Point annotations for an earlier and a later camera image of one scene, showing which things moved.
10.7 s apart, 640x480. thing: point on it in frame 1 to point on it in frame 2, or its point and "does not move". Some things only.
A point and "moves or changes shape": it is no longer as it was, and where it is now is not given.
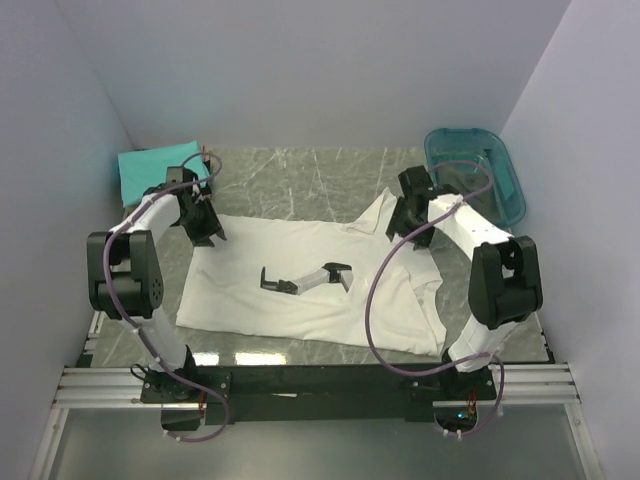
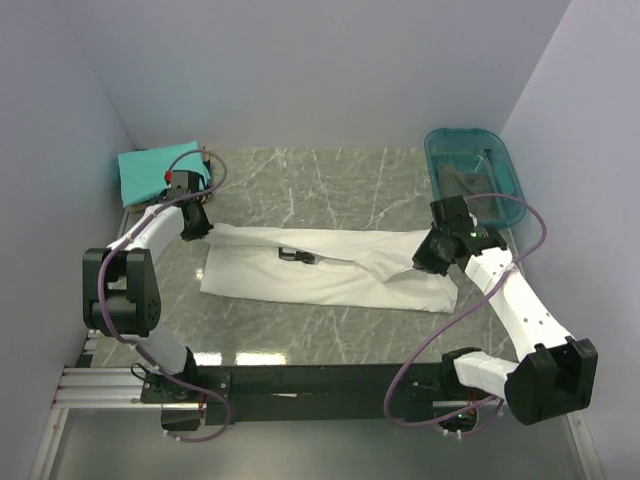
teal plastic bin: [504, 199] does not move
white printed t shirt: [219, 282] moves or changes shape
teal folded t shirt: [142, 170] does not move
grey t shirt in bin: [472, 183] does not move
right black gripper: [410, 230] to [426, 257]
